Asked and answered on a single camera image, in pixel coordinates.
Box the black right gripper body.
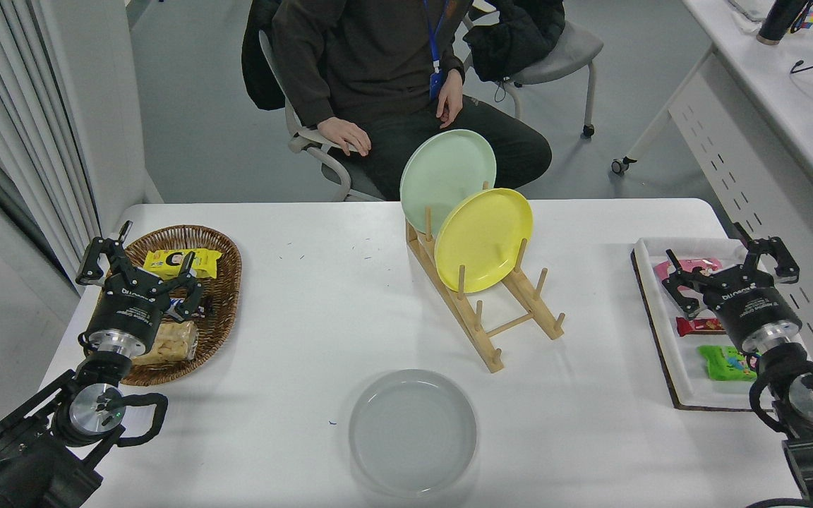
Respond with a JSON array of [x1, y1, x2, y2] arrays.
[[706, 282, 802, 344]]

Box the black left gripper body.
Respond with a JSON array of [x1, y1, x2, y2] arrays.
[[87, 280, 171, 339]]

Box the grey plate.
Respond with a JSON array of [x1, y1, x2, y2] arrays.
[[349, 369, 478, 498]]

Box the wooden plate rack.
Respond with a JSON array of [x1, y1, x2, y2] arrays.
[[405, 181, 566, 374]]

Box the yellow plate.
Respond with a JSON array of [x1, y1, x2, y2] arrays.
[[434, 188, 534, 294]]

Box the pale green plate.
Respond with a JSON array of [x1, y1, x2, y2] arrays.
[[399, 129, 498, 236]]

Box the person's right hand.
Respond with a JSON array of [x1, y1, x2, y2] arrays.
[[317, 116, 373, 156]]

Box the person's left hand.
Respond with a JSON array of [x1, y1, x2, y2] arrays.
[[437, 69, 466, 130]]

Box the dark snack bar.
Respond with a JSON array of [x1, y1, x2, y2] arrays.
[[165, 295, 214, 320]]

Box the pink snack packet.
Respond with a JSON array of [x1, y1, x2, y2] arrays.
[[654, 258, 725, 284]]

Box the yellow snack packet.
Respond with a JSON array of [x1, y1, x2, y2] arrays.
[[143, 248, 222, 279]]

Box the brown wicker basket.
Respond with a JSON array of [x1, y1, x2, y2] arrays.
[[98, 224, 243, 387]]

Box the red snack bar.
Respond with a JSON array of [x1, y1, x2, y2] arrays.
[[675, 317, 726, 337]]

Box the clear bag of crackers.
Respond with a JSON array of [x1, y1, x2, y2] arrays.
[[131, 320, 199, 366]]

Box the green snack packet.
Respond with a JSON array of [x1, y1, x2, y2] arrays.
[[697, 344, 759, 382]]

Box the white tray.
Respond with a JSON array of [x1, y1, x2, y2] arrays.
[[631, 236, 813, 412]]

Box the white side desk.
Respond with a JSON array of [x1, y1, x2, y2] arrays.
[[611, 0, 813, 389]]

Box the cream office chair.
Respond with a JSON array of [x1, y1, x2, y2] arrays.
[[258, 28, 383, 202]]

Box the black flask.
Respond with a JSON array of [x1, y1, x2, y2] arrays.
[[757, 0, 813, 46]]

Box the grey chair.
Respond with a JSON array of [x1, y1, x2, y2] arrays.
[[498, 20, 605, 139]]

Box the person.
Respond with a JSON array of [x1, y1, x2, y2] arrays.
[[270, 0, 553, 202]]

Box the black puffer jacket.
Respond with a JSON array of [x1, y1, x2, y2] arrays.
[[464, 0, 567, 83]]

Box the blue lanyard badge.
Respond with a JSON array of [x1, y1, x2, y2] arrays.
[[426, 0, 450, 103]]

